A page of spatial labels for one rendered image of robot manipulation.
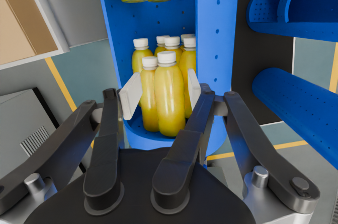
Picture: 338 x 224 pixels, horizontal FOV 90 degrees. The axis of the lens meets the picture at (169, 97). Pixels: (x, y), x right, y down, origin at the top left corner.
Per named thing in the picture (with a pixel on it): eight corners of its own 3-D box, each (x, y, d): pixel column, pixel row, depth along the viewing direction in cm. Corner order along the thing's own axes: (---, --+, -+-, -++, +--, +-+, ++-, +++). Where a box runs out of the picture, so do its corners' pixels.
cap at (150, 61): (159, 62, 44) (158, 55, 43) (157, 65, 40) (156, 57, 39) (144, 62, 44) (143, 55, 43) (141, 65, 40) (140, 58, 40)
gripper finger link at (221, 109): (203, 103, 14) (240, 101, 14) (196, 82, 19) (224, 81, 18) (203, 119, 15) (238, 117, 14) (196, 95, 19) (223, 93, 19)
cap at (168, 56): (166, 62, 34) (165, 53, 33) (154, 60, 36) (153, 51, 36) (179, 58, 36) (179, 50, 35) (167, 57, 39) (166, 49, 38)
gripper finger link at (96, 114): (117, 123, 15) (85, 125, 15) (131, 99, 20) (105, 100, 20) (113, 108, 14) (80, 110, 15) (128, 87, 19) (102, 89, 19)
